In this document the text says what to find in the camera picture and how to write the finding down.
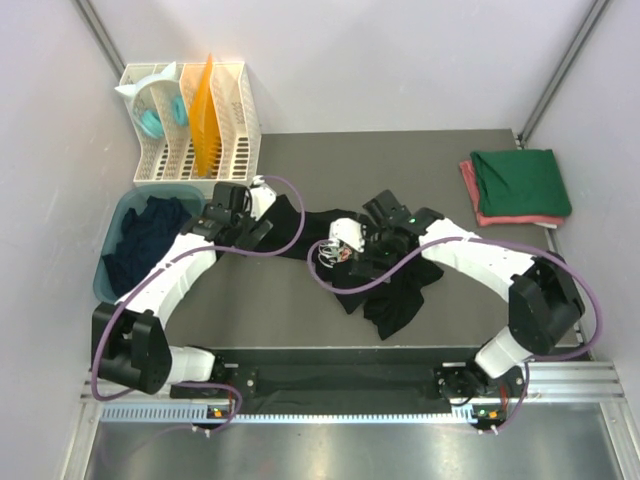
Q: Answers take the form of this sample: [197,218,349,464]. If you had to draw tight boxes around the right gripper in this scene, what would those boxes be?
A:
[349,215,397,283]

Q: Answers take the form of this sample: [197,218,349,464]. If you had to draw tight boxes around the black t shirt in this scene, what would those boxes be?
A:
[255,195,444,340]

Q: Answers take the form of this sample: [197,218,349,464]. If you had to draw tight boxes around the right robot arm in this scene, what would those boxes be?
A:
[330,190,585,396]

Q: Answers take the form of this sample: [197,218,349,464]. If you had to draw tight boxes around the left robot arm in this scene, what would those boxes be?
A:
[91,178,277,397]

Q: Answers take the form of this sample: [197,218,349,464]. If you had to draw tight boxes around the teal plastic bin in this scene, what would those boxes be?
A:
[93,183,206,304]

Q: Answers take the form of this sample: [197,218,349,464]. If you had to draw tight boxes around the folded pink t shirt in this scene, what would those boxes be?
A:
[459,160,565,229]

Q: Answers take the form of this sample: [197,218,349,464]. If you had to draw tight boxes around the navy blue t shirt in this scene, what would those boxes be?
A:
[102,195,196,300]

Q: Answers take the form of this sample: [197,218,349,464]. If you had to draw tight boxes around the white file organizer rack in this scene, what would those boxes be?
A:
[115,62,261,197]

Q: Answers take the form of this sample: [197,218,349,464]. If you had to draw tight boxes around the folded green t shirt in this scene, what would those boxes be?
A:
[470,150,573,218]

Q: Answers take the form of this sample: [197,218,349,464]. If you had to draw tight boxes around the orange plastic folder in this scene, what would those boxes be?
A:
[189,54,221,177]

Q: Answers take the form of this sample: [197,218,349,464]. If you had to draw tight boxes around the teal cat ear headphones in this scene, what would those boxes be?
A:
[115,62,189,140]

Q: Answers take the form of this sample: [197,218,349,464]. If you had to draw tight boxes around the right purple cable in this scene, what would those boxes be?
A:
[307,237,605,434]

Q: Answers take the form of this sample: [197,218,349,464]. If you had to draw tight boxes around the purple cable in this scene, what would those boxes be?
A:
[89,174,306,436]
[307,237,605,434]

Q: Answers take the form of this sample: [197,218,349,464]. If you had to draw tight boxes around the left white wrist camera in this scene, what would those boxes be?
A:
[248,175,277,220]

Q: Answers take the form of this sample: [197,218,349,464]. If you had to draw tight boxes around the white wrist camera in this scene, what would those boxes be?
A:
[248,175,277,220]
[329,218,366,253]

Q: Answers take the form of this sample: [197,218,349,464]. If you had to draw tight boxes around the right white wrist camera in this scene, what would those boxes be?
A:
[329,218,366,253]

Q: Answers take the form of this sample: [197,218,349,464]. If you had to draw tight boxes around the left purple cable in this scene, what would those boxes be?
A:
[89,174,306,436]

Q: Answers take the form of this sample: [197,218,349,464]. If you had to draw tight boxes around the white cable duct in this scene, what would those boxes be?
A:
[100,403,501,425]

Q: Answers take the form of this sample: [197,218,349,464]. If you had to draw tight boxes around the aluminium frame rail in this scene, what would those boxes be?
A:
[81,361,625,403]

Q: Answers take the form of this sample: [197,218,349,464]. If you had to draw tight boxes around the left corner aluminium post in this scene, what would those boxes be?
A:
[71,0,126,79]

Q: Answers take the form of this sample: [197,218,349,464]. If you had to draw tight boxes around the corner aluminium post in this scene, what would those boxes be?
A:
[514,0,612,149]
[71,0,126,79]

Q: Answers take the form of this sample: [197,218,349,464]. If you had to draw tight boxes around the right corner aluminium post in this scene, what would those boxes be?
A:
[514,0,612,149]

